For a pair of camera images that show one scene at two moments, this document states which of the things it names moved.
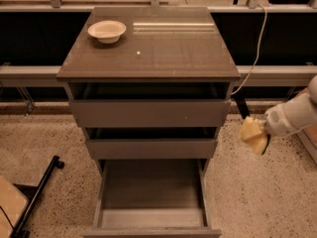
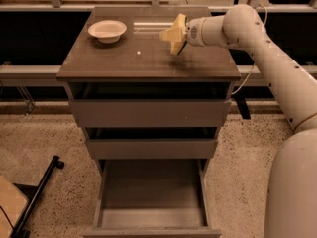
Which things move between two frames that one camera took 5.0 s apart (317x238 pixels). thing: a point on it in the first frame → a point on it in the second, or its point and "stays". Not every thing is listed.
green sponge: [268, 137] → [178, 46]
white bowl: [107, 31] stays
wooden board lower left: [12, 204] stays
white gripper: [275, 122] → [194, 33]
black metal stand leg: [34, 193] stays
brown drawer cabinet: [152, 106] stays
